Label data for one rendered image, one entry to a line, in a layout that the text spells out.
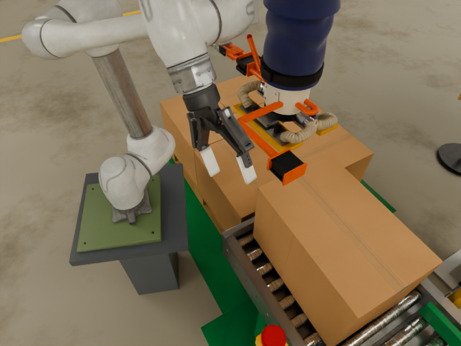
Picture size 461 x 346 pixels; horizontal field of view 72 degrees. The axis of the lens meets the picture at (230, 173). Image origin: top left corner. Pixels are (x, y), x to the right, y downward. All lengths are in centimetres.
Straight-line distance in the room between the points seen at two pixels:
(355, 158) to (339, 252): 103
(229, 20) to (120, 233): 106
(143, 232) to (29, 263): 125
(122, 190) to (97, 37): 67
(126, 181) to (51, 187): 163
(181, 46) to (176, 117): 173
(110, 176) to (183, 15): 85
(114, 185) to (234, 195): 73
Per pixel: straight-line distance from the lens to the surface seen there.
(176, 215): 152
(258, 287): 152
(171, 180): 166
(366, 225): 134
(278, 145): 123
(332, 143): 222
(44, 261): 255
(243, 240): 167
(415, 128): 353
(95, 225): 157
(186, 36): 64
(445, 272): 258
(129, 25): 89
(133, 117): 134
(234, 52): 152
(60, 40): 100
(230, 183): 189
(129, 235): 149
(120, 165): 136
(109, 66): 124
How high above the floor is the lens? 200
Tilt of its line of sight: 49 degrees down
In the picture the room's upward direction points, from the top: straight up
